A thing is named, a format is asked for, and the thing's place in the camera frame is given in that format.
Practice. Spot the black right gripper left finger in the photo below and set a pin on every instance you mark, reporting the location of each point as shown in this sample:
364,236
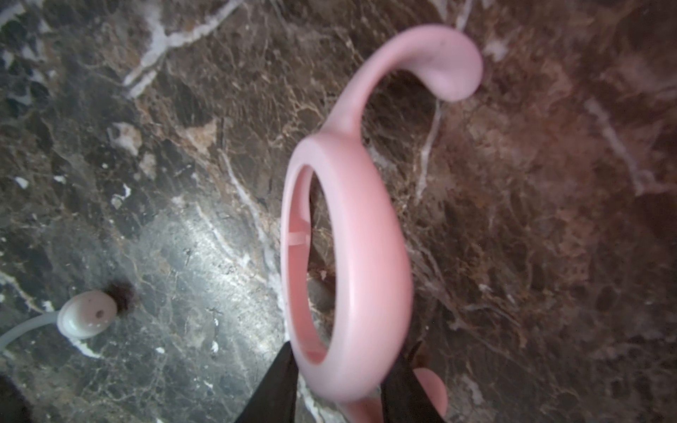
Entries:
274,400

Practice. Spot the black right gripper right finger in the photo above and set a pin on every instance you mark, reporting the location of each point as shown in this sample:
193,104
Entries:
411,392

